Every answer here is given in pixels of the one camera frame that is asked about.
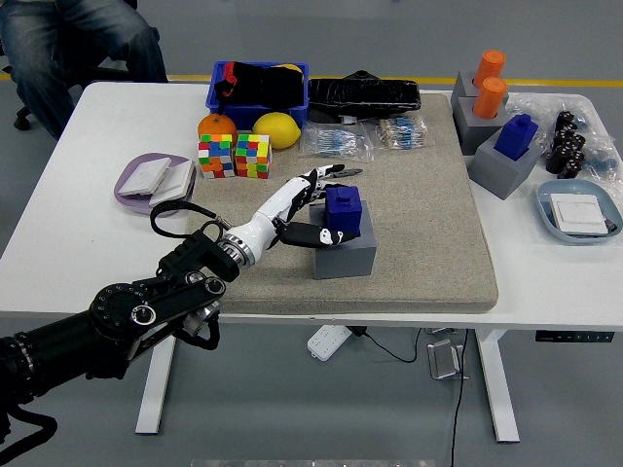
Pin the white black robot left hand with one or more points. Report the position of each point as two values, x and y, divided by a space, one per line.
272 209

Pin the blue square seal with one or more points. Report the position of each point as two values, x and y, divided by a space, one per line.
348 214
516 138

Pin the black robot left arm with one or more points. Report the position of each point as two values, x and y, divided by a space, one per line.
117 301

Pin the grey seal holder block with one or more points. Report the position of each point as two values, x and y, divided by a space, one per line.
469 131
345 262
496 170
462 90

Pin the orange round seal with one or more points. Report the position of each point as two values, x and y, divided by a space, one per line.
491 65
489 99

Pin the multicolour puzzle cube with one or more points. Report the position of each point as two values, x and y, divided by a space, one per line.
216 155
253 155

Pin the yellow lemon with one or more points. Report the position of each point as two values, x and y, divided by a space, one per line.
275 129

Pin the black silver folding tool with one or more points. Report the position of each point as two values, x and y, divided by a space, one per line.
353 171

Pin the clear bag blue resistors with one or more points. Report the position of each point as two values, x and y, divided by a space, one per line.
336 143

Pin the blue plastic bin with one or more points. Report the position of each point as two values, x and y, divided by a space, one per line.
243 117

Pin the orange fruit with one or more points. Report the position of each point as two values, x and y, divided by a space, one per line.
216 126

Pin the black red cloth pouch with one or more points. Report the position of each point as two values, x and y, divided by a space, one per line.
272 87

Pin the purple plate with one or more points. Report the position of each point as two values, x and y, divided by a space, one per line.
136 206

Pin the yellow item in bin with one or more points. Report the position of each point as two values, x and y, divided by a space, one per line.
292 67

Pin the white power strip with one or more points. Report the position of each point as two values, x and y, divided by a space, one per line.
326 343

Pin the grey-brown mat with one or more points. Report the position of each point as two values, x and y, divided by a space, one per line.
414 243

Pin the clear bag tan resistors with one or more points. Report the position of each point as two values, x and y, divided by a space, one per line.
401 132

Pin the white table leg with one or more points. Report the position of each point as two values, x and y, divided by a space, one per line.
153 389
496 389

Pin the person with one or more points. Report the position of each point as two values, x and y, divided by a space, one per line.
73 39

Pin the light blue plate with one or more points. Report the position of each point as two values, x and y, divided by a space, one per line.
545 204

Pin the clear bag black capacitors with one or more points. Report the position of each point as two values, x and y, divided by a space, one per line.
564 153

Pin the black table control panel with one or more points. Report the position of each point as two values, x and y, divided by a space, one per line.
574 336

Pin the clear bag blue parts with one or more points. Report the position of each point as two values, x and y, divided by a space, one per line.
603 163

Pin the white switch panel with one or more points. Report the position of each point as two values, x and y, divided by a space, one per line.
143 176
175 187
579 214

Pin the silver metal bracket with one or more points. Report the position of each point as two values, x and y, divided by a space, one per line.
443 360

